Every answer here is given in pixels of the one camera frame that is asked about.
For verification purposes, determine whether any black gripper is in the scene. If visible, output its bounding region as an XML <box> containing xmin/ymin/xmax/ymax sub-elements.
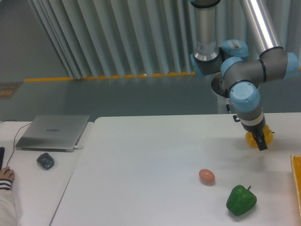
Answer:
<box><xmin>240</xmin><ymin>117</ymin><xmax>268</xmax><ymax>151</ymax></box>

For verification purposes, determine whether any yellow bell pepper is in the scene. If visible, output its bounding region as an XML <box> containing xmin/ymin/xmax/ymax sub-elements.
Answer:
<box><xmin>245</xmin><ymin>124</ymin><xmax>274</xmax><ymax>147</ymax></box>

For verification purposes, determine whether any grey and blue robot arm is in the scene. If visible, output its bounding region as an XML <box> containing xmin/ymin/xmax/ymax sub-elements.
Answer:
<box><xmin>190</xmin><ymin>0</ymin><xmax>299</xmax><ymax>150</ymax></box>

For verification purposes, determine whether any white sleeved forearm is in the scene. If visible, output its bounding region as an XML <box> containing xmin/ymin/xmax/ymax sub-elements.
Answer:
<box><xmin>0</xmin><ymin>179</ymin><xmax>17</xmax><ymax>226</ymax></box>

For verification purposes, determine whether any yellow basket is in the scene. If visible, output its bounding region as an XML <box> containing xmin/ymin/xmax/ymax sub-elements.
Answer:
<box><xmin>290</xmin><ymin>154</ymin><xmax>301</xmax><ymax>215</ymax></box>

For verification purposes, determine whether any green bell pepper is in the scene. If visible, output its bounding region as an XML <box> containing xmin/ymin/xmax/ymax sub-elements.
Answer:
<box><xmin>226</xmin><ymin>185</ymin><xmax>257</xmax><ymax>216</ymax></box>

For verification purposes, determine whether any person's hand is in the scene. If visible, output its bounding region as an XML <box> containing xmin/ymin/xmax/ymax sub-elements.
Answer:
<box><xmin>0</xmin><ymin>167</ymin><xmax>15</xmax><ymax>182</ymax></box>

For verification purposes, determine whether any brown egg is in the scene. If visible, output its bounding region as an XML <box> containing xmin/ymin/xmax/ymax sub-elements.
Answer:
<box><xmin>199</xmin><ymin>169</ymin><xmax>215</xmax><ymax>184</ymax></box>

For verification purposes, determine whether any silver laptop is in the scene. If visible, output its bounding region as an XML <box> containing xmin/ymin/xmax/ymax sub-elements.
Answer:
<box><xmin>15</xmin><ymin>115</ymin><xmax>89</xmax><ymax>152</ymax></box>

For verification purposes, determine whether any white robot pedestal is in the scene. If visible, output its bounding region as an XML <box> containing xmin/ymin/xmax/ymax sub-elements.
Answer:
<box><xmin>211</xmin><ymin>73</ymin><xmax>235</xmax><ymax>114</ymax></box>

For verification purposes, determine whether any black laptop cable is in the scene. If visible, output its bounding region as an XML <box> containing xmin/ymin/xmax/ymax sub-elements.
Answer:
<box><xmin>0</xmin><ymin>120</ymin><xmax>32</xmax><ymax>167</ymax></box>

